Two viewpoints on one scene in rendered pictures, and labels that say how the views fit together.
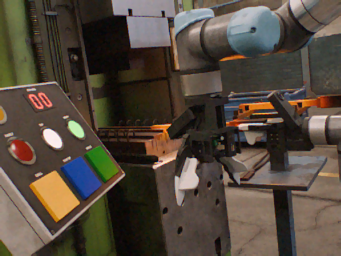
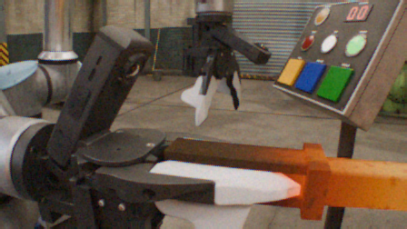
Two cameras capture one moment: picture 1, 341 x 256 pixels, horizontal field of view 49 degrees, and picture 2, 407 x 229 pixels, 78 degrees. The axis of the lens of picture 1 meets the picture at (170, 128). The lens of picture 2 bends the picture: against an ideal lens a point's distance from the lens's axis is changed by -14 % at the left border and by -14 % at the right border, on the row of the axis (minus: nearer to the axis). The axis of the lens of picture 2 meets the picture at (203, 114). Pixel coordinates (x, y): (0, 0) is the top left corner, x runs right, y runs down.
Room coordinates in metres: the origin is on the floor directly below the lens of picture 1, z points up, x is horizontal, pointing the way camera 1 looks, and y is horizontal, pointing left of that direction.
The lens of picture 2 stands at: (1.21, -0.32, 1.09)
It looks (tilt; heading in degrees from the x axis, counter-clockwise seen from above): 15 degrees down; 155
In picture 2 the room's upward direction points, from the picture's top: straight up
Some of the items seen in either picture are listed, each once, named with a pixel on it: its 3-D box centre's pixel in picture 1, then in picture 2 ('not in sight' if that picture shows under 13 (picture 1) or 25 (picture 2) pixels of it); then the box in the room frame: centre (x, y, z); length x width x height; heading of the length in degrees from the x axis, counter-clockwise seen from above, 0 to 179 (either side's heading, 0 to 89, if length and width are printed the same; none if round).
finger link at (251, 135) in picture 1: (250, 134); not in sight; (1.05, -0.22, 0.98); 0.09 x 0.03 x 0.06; 54
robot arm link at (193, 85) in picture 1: (202, 85); (213, 5); (0.71, -0.07, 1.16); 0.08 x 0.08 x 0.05
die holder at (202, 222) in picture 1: (139, 203); not in sight; (1.42, 0.16, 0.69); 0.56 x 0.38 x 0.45; 51
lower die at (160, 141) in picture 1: (121, 141); not in sight; (1.37, 0.19, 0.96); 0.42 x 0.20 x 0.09; 51
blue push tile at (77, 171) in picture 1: (80, 178); (311, 77); (0.72, 0.19, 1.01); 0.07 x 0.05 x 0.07; 166
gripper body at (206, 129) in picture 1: (209, 127); (210, 46); (0.70, -0.07, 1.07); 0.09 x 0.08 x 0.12; 32
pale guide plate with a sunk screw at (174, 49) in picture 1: (178, 49); not in sight; (1.56, -0.07, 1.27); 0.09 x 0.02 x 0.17; 141
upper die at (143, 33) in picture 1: (106, 42); not in sight; (1.37, 0.19, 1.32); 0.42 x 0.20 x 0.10; 51
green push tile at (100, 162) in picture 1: (100, 164); (335, 84); (0.82, 0.16, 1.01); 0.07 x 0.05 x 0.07; 166
